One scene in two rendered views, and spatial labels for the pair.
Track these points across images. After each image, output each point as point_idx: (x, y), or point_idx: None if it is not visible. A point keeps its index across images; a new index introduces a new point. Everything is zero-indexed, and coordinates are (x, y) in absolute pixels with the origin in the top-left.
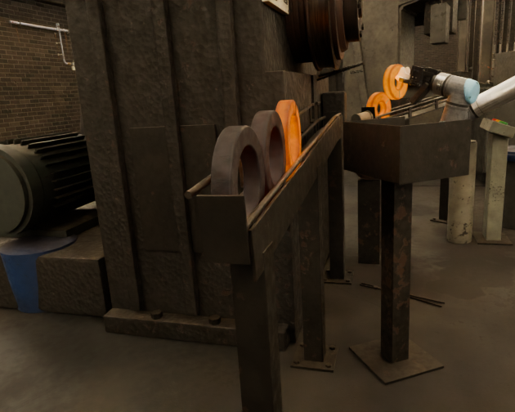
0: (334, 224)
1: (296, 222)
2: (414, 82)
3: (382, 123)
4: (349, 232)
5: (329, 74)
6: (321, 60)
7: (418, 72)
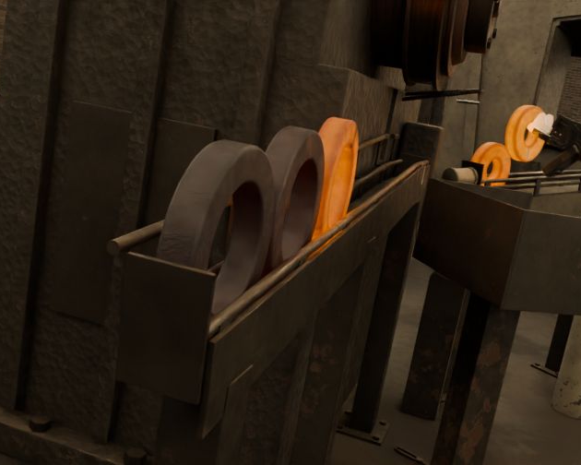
0: (376, 339)
1: (313, 325)
2: (556, 142)
3: (493, 196)
4: (397, 354)
5: (423, 95)
6: (417, 68)
7: (565, 126)
